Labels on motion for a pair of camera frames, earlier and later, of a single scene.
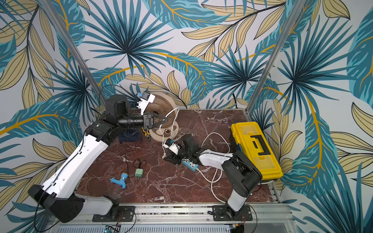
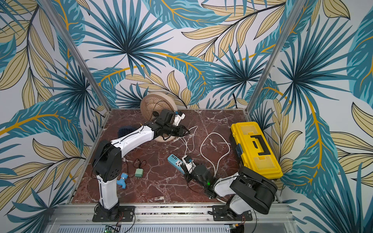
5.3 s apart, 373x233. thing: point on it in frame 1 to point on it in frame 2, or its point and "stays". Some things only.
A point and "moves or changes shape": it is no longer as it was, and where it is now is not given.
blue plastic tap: x=122 y=181 stays
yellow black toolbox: x=250 y=139 stays
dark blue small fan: x=129 y=134 stays
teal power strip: x=189 y=164 moves or changes shape
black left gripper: x=147 y=120 to x=180 y=130
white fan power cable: x=164 y=155 moves or changes shape
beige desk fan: x=163 y=104 stays
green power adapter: x=139 y=173 stays
